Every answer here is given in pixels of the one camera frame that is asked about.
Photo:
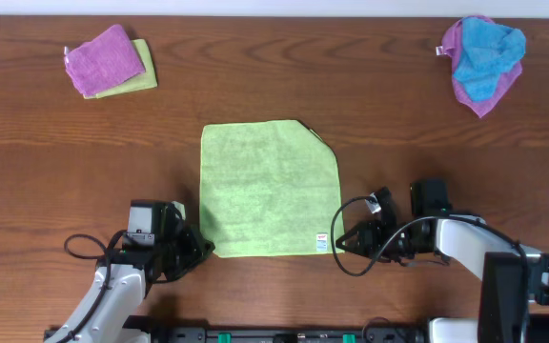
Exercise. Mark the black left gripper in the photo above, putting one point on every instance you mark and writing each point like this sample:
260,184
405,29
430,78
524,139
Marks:
191,245

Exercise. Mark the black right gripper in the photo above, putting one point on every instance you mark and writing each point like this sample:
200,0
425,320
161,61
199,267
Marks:
370,235

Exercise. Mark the light green microfiber cloth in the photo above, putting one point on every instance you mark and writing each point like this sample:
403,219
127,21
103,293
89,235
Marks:
267,189

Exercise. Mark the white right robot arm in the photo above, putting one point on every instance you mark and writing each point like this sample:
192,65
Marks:
514,293

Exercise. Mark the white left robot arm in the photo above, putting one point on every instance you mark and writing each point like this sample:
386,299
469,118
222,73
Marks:
158,247

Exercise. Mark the folded green cloth under purple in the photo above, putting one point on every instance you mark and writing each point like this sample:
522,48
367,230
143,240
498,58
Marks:
142,81

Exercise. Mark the crumpled purple cloth under blue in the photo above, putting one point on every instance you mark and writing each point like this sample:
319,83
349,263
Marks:
451,47

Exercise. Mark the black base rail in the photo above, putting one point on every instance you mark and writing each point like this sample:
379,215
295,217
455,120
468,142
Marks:
284,335

